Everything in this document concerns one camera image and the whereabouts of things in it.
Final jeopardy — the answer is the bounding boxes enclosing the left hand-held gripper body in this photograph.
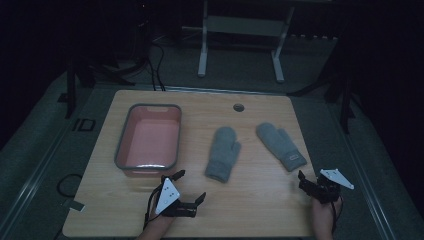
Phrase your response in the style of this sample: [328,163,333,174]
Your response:
[153,176,198,219]

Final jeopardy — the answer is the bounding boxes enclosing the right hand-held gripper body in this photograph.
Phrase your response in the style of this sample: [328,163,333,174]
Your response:
[306,168,355,205]

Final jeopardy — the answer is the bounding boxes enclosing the grey mitten with label patch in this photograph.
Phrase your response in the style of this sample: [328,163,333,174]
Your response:
[255,122,308,173]

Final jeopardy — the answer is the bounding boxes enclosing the pink basin with grey rim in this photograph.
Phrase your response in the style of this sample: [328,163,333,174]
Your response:
[114,103,183,178]

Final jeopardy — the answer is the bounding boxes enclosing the plain grey mitten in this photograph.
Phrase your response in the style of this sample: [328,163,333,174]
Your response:
[204,125,242,184]

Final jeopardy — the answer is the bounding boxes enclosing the person's right hand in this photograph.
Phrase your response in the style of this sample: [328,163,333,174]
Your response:
[311,195,343,232]

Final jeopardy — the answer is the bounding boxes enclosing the person's left hand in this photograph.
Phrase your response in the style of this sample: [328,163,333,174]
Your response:
[145,205,175,235]

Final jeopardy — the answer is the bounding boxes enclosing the black metal stand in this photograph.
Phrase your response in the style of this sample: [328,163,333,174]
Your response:
[287,31,357,135]
[57,54,137,120]

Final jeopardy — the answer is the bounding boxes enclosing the grey flat tag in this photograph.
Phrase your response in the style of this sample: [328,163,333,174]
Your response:
[61,198,86,213]

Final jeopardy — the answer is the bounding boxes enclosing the left hand-held gripper black cable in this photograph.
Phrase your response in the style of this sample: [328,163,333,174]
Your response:
[142,184,165,232]

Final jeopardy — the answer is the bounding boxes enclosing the hand-held gripper black cable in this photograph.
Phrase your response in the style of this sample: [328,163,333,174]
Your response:
[142,184,165,232]
[329,196,345,234]

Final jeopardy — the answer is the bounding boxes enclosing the right hand-held gripper black cable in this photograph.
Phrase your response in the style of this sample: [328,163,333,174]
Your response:
[329,196,345,234]

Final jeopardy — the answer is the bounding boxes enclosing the black floor cables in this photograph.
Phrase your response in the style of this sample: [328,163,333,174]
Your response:
[145,36,167,92]

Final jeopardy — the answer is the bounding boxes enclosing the black looped cable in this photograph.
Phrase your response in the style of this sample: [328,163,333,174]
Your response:
[56,173,84,199]

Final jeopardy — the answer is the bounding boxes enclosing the white metal desk frame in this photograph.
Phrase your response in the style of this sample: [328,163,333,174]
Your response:
[181,0,296,84]

